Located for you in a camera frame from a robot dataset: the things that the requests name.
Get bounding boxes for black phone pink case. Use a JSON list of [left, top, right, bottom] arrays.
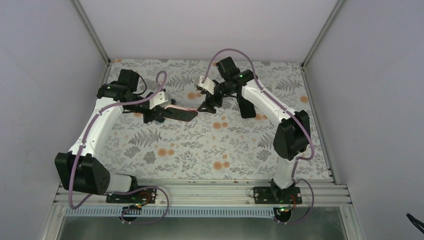
[[162, 107, 198, 122]]

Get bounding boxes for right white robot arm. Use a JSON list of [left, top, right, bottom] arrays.
[[195, 57, 313, 204]]

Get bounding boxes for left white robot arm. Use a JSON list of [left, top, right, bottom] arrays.
[[54, 69, 172, 203]]

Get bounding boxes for floral patterned mat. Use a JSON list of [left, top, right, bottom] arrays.
[[79, 58, 332, 181]]

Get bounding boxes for black object at edge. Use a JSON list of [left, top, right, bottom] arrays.
[[406, 213, 424, 234]]

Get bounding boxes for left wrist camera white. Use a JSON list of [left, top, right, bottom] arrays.
[[149, 91, 173, 110]]

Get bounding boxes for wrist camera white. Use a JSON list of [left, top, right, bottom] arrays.
[[195, 75, 216, 95], [149, 91, 173, 110]]

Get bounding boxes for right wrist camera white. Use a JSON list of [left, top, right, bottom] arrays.
[[195, 75, 216, 95]]

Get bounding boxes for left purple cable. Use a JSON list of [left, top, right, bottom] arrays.
[[67, 70, 168, 211]]

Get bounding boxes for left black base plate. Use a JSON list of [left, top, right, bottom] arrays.
[[106, 188, 157, 205]]

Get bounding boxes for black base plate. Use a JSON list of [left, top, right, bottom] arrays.
[[251, 186, 303, 205], [106, 188, 157, 205]]

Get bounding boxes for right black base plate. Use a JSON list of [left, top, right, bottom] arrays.
[[251, 186, 303, 205]]

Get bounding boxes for white slotted cable duct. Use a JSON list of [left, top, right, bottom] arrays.
[[64, 206, 276, 218]]

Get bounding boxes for aluminium mounting rail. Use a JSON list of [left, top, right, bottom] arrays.
[[52, 180, 353, 209]]

